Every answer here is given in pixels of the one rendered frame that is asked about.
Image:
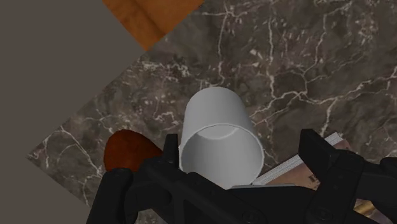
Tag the brown book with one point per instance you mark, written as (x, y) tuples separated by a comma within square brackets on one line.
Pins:
[(297, 173)]

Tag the orange wooden furniture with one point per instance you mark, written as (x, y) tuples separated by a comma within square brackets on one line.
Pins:
[(149, 18)]

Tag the white cylindrical cup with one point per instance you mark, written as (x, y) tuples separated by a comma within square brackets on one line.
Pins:
[(221, 149)]

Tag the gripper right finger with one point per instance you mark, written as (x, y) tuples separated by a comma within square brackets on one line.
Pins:
[(338, 176)]

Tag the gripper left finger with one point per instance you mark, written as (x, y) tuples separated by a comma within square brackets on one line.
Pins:
[(149, 189)]

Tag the reddish brown round object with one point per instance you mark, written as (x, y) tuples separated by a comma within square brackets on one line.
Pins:
[(127, 152)]

